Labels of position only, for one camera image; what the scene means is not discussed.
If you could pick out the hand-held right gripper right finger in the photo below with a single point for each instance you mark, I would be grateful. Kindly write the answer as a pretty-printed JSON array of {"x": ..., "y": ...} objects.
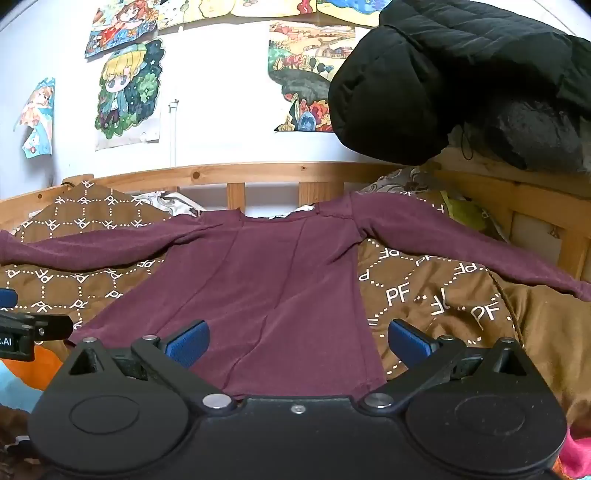
[{"x": 408, "y": 344}]

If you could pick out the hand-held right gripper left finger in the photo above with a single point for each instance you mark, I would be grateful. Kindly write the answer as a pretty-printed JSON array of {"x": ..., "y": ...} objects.
[{"x": 187, "y": 344}]

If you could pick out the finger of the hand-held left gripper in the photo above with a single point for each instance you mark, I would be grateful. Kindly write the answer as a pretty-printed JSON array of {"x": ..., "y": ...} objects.
[
  {"x": 51, "y": 326},
  {"x": 8, "y": 298}
]

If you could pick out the maroon long-sleeve shirt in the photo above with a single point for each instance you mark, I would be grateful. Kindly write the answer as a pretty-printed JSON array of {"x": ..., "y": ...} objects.
[{"x": 277, "y": 286}]

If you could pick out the orange and blue cloth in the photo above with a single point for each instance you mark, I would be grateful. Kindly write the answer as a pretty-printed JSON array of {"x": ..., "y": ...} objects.
[{"x": 32, "y": 374}]

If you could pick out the brown printed blanket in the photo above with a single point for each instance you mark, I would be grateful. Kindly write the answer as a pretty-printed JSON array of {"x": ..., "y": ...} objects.
[{"x": 429, "y": 286}]

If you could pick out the dark patterned cloth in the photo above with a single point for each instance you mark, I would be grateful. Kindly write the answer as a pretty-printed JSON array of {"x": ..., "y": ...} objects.
[{"x": 16, "y": 443}]

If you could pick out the yellow-green cloth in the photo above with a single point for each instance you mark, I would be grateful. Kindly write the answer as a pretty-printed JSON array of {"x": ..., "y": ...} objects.
[{"x": 464, "y": 212}]

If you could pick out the pink cloth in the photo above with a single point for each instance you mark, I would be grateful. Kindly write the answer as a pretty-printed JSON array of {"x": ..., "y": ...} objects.
[{"x": 577, "y": 454}]

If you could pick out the dark grey fuzzy cloth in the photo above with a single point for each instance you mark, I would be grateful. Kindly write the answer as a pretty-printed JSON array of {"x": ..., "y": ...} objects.
[{"x": 535, "y": 134}]

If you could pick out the black puffer jacket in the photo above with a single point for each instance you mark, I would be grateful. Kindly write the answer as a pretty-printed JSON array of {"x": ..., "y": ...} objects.
[{"x": 415, "y": 83}]

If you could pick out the small curled wall poster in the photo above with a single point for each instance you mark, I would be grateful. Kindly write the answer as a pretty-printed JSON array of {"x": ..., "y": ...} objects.
[{"x": 39, "y": 115}]

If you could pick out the wooden bed frame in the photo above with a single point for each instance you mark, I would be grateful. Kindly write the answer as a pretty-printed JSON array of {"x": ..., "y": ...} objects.
[{"x": 277, "y": 171}]

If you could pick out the white wall pipe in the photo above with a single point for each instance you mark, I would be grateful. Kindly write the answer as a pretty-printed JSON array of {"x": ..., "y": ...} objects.
[{"x": 174, "y": 134}]

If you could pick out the blond figure wall poster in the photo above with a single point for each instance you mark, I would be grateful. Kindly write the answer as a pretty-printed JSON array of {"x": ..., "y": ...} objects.
[{"x": 127, "y": 92}]

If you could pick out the landscape wall poster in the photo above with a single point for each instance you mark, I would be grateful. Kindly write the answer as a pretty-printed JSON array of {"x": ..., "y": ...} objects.
[{"x": 304, "y": 74}]

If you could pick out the red-haired figure wall poster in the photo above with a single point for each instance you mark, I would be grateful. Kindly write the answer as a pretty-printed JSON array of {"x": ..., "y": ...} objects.
[{"x": 120, "y": 25}]

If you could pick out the yellow houses wall poster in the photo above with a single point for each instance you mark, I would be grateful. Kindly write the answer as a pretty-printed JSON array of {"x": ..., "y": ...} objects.
[{"x": 198, "y": 11}]

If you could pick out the blue and yellow wall poster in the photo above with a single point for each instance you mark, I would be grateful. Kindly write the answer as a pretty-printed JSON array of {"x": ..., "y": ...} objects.
[{"x": 351, "y": 11}]

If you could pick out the yellow and red wall poster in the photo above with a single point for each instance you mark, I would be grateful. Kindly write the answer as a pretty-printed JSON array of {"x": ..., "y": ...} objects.
[{"x": 277, "y": 7}]

